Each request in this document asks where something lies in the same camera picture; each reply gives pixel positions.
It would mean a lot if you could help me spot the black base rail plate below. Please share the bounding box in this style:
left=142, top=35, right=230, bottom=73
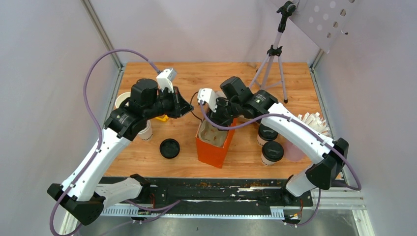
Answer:
left=101, top=176, right=313, bottom=217

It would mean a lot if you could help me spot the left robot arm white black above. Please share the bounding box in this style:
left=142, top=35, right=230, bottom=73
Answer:
left=47, top=78, right=194, bottom=226

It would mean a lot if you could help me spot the pink holder with white straws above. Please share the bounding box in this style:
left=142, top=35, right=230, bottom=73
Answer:
left=282, top=112, right=331, bottom=163

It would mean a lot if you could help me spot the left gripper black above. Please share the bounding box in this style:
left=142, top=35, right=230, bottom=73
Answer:
left=145, top=86, right=195, bottom=120

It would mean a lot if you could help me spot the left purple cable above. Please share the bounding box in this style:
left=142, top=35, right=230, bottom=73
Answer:
left=49, top=49, right=162, bottom=236

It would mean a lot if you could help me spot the black coffee cup lid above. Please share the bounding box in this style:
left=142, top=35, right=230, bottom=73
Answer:
left=262, top=141, right=284, bottom=162

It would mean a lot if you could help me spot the stack of white paper cups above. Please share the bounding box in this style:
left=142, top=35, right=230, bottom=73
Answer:
left=115, top=92, right=153, bottom=141

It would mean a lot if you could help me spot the silver camera tripod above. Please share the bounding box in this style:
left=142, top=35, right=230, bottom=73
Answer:
left=248, top=0, right=299, bottom=104

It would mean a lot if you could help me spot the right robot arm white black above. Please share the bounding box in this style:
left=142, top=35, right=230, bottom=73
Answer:
left=197, top=76, right=349, bottom=206

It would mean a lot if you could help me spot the orange paper bag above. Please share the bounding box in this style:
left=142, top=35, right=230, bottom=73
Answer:
left=189, top=91, right=238, bottom=169

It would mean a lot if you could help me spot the brown cardboard cup carrier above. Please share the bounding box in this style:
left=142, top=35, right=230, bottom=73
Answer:
left=197, top=120, right=228, bottom=148
left=238, top=116, right=262, bottom=126

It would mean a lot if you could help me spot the white paper coffee cup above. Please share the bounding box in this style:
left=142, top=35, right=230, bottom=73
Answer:
left=261, top=154, right=277, bottom=166

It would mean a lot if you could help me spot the perforated grey metal panel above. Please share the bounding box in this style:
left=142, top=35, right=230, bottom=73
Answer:
left=272, top=0, right=361, bottom=54

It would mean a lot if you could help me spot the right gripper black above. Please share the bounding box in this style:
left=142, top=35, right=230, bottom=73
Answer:
left=206, top=96, right=241, bottom=129

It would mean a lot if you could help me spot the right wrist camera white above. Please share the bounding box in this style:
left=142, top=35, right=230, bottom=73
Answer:
left=197, top=88, right=218, bottom=112

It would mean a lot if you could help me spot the yellow triangular plastic piece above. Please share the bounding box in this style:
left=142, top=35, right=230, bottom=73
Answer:
left=155, top=115, right=169, bottom=122

